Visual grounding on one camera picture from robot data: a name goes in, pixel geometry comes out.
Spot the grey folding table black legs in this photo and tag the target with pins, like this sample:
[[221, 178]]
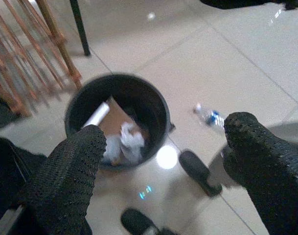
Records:
[[80, 27]]

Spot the crumpled white paper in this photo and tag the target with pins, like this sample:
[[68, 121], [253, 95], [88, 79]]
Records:
[[131, 144]]

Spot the large black bag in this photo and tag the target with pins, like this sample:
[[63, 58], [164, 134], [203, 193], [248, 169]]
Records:
[[6, 171]]

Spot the black round rubbish bin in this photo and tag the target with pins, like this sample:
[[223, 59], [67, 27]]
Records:
[[139, 98]]

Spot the white paper roll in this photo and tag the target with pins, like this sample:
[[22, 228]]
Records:
[[98, 113]]

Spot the brown wooden rack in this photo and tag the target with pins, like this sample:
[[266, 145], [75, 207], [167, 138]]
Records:
[[54, 36]]

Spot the clear plastic bottle blue label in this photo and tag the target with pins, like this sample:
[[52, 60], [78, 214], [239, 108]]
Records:
[[210, 116]]

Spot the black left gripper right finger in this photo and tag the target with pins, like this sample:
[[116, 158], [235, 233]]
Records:
[[268, 176]]

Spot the black robot foot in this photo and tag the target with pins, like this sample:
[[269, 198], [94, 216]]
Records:
[[195, 169], [136, 222]]

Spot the brown cardboard piece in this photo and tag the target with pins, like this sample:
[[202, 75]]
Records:
[[114, 117]]

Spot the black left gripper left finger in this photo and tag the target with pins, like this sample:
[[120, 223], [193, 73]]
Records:
[[65, 176]]

